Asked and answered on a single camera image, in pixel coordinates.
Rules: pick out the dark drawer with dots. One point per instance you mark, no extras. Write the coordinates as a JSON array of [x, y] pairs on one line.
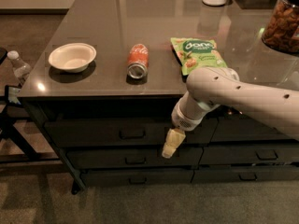
[[147, 128], [111, 178], [239, 127], [248, 174], [132, 157], [276, 153]]

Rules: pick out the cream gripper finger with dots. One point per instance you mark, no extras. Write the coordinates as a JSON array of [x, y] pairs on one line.
[[173, 140]]

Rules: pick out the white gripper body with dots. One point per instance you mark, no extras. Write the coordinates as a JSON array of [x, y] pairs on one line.
[[183, 119]]

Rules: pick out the red soda can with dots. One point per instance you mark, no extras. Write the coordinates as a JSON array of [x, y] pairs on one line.
[[138, 61]]

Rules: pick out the black side stand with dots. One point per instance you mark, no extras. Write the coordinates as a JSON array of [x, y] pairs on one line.
[[12, 111]]

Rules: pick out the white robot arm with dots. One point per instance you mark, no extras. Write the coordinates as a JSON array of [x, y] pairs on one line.
[[210, 87]]

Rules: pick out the clear plastic water bottle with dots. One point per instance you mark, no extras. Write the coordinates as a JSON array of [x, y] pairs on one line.
[[21, 69]]

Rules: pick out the green snack bag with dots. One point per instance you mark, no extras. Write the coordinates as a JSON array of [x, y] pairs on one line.
[[193, 53]]

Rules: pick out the white paper bowl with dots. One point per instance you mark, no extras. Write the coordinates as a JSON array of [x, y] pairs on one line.
[[73, 57]]

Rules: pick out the dark cabinet frame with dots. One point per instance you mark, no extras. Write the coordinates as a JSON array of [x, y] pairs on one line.
[[44, 109]]

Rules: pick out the glass jar of nuts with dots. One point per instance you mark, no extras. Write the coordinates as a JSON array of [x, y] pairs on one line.
[[282, 31]]

